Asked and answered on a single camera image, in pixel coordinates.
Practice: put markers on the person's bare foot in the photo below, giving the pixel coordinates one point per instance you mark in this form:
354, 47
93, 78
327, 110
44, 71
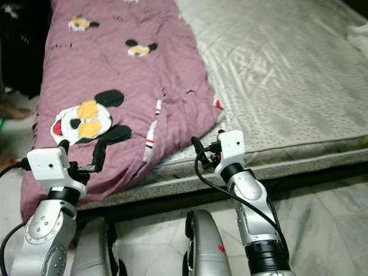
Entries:
12, 110
6, 163

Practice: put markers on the pink Mickey Mouse blanket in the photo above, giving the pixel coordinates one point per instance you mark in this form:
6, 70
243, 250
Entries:
115, 75

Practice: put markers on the robot left leg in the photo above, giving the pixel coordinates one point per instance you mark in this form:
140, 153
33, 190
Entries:
98, 253

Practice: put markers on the white quilted mattress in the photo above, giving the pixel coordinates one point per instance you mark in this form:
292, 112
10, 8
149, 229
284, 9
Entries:
276, 57

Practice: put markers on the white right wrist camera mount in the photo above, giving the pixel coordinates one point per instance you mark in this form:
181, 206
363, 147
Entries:
233, 149

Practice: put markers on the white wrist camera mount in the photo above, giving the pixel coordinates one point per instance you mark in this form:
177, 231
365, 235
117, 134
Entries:
49, 167
233, 149

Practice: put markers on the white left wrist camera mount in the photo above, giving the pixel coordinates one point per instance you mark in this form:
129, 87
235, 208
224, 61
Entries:
49, 167

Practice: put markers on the black bed frame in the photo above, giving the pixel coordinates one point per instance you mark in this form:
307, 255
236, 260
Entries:
161, 202

